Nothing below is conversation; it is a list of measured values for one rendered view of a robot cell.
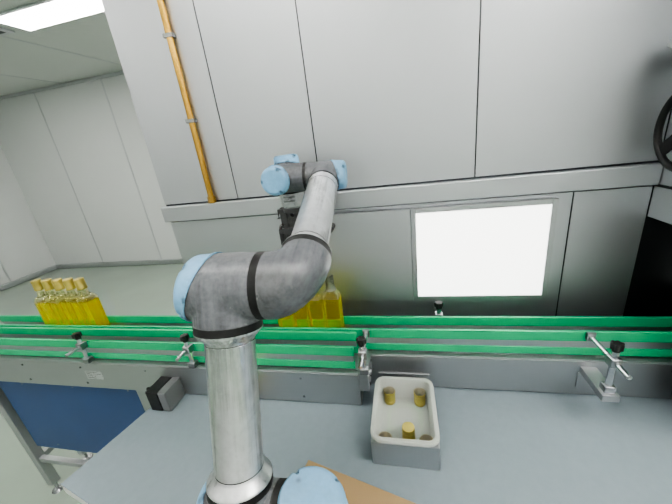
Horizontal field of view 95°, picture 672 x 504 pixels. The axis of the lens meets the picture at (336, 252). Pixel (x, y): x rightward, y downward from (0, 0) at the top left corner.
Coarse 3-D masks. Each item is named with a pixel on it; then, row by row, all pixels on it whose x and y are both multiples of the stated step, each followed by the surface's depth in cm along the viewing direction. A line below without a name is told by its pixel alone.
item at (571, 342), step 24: (384, 336) 101; (408, 336) 99; (432, 336) 98; (456, 336) 96; (480, 336) 95; (504, 336) 93; (528, 336) 92; (552, 336) 90; (576, 336) 89; (600, 336) 87; (624, 336) 86; (648, 336) 85
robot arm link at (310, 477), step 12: (300, 468) 57; (312, 468) 57; (324, 468) 57; (288, 480) 55; (300, 480) 55; (312, 480) 55; (324, 480) 55; (336, 480) 56; (276, 492) 54; (288, 492) 53; (300, 492) 53; (312, 492) 53; (324, 492) 53; (336, 492) 53
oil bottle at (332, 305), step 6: (336, 288) 105; (324, 294) 102; (330, 294) 102; (336, 294) 102; (324, 300) 103; (330, 300) 102; (336, 300) 102; (324, 306) 103; (330, 306) 103; (336, 306) 103; (324, 312) 104; (330, 312) 104; (336, 312) 103; (342, 312) 108; (330, 318) 105; (336, 318) 104; (342, 318) 107; (330, 324) 106; (336, 324) 105; (342, 324) 107
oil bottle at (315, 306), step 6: (318, 294) 103; (312, 300) 103; (318, 300) 103; (312, 306) 104; (318, 306) 104; (312, 312) 105; (318, 312) 105; (312, 318) 106; (318, 318) 106; (324, 318) 106; (312, 324) 107; (318, 324) 106; (324, 324) 106
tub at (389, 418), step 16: (384, 384) 98; (400, 384) 96; (416, 384) 95; (432, 384) 92; (384, 400) 98; (400, 400) 97; (432, 400) 87; (384, 416) 92; (400, 416) 92; (416, 416) 91; (432, 416) 83; (400, 432) 87; (416, 432) 86; (432, 432) 82
